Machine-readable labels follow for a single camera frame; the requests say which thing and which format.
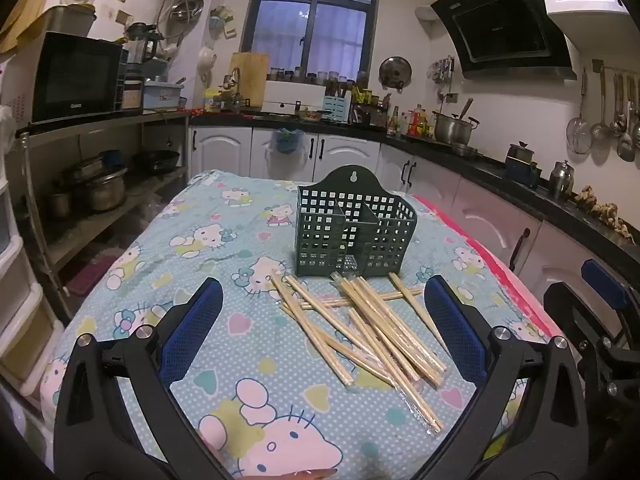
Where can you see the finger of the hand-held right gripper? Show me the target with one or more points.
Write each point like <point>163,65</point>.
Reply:
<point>565,305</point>
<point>605,280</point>

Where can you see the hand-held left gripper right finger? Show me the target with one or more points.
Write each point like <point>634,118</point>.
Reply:
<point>455,330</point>

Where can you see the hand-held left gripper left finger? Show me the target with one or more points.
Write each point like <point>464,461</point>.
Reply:
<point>192,330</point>

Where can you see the pile of chopsticks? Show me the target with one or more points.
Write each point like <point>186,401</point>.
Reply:
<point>380,330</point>

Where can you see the green plastic utensil holder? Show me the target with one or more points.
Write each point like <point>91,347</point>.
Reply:
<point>320,220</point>

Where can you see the hanging small kitchen utensils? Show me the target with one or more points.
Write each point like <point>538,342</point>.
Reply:
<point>444,70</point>

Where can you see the person's left hand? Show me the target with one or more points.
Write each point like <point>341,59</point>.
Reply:
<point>315,475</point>

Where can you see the pile of ginger roots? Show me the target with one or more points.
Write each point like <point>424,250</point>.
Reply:
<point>605,212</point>

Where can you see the cartoon cat printed bedsheet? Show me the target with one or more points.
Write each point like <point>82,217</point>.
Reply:
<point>210,240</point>

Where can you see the small steel kettle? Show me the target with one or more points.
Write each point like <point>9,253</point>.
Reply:
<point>561,182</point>

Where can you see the pink tray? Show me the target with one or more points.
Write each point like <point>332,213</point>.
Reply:
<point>92,275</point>

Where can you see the hanging steel ladle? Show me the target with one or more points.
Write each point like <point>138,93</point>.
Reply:
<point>600,130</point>
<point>626,147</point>

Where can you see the dark blue pot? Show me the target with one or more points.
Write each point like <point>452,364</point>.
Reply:
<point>520,167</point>

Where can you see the black kitchen countertop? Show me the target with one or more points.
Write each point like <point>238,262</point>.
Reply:
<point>500,167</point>

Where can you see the large steel pot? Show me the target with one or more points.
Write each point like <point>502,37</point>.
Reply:
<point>105,192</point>

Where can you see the black wok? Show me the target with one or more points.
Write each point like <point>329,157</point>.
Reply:
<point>157,160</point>

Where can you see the white plastic drawer unit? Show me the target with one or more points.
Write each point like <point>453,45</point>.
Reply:
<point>20,270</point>

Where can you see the small steel pot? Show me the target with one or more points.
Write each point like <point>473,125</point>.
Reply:
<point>60,204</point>

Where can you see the steel stockpot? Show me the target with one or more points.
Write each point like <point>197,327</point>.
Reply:
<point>450,127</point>

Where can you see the group of condiment bottles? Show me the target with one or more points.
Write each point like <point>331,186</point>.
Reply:
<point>412,122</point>

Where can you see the blue plastic bag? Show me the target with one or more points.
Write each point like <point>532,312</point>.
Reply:
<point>289,141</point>

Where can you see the grey shelf unit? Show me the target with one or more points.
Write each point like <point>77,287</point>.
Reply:
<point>100,125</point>

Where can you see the yellow container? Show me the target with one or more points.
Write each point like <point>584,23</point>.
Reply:
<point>213,101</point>

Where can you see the light blue plastic basin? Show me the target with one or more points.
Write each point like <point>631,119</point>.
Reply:
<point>162,96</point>

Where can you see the steel faucet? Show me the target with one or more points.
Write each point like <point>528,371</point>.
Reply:
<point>234,87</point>

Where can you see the light blue knife holder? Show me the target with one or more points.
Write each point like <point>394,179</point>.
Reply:
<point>336,109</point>

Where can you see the wooden cutting board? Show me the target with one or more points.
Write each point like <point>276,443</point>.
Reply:
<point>250,80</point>

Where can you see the small black rack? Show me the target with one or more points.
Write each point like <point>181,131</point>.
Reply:
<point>131,80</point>

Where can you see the hanging steel pot lid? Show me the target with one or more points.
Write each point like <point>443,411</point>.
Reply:
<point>395,72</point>

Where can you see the white jug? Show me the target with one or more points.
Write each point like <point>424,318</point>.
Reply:
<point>206,60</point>

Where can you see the black range hood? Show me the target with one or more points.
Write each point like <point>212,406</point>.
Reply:
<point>500,25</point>

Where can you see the black microwave oven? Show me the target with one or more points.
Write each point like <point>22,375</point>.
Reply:
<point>75,77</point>

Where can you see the row of spice jars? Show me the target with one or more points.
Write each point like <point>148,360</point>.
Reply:
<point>320,77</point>

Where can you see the black blender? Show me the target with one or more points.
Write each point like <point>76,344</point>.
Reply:
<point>142,42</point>

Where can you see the dark framed window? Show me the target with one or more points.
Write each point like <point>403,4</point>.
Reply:
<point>280,35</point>

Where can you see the hanging steel bowl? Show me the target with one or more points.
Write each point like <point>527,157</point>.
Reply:
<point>187,9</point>

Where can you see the grey storage box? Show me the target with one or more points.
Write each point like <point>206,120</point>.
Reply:
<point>70,20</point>

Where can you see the large wooden board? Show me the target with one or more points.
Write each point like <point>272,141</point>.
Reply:
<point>25,10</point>

